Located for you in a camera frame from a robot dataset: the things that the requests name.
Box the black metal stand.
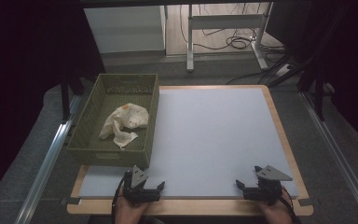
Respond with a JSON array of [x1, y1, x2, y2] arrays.
[[297, 62, 328, 122], [60, 71, 86, 121]]

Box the person's left hand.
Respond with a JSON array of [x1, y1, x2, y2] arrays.
[[115, 186, 150, 224]]

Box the green plastic basket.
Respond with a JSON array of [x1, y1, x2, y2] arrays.
[[66, 73, 160, 171]]

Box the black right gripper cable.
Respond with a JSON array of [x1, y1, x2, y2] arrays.
[[281, 185, 297, 224]]

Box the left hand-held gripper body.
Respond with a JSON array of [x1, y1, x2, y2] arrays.
[[121, 165, 162, 205]]

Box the black floor cables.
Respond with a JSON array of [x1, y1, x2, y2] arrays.
[[179, 3, 286, 63]]

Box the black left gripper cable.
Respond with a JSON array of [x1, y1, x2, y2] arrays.
[[111, 171, 130, 218]]

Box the white cabinet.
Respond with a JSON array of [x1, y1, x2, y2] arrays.
[[83, 5, 168, 59]]

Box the white power strip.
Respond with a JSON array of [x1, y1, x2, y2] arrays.
[[273, 63, 294, 79]]

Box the person's right hand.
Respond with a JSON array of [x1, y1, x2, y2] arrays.
[[257, 186, 295, 224]]

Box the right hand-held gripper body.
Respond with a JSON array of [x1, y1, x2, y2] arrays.
[[242, 164, 294, 206]]

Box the aluminium rail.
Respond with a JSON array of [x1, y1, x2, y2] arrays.
[[13, 94, 82, 224], [299, 91, 358, 224]]

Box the black curtain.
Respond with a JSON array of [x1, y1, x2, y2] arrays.
[[0, 0, 106, 208], [265, 0, 358, 153]]

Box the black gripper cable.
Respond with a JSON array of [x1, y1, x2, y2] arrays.
[[281, 185, 297, 224], [111, 171, 130, 218]]

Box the white metal desk frame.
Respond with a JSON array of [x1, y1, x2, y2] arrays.
[[186, 2, 273, 73]]

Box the grey tape piece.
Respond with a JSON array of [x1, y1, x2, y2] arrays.
[[297, 197, 314, 207], [64, 196, 82, 206]]

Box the cream egg print cloth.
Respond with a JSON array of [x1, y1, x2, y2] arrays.
[[98, 103, 151, 150]]

